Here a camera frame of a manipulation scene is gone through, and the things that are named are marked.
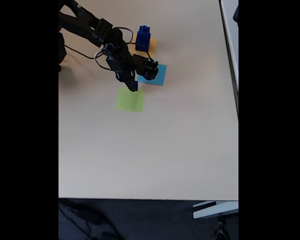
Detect large blue cube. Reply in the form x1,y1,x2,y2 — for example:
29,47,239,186
135,37,151,53

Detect thin arm servo wire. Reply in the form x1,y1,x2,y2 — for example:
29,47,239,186
94,48,116,73

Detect orange paper square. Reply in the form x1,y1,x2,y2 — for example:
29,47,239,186
128,34,158,58

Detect green paper square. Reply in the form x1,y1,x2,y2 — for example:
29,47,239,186
115,86,146,113

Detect medium blue cube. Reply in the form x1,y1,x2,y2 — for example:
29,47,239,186
137,28,151,41

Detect white table foot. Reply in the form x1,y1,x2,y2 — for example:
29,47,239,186
192,200,239,220

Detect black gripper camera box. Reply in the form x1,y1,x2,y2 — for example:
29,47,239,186
133,53,159,82

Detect black floor cables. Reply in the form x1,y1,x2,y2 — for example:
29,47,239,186
58,199,121,240

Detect blue paper square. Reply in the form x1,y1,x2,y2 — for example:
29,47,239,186
137,63,168,87

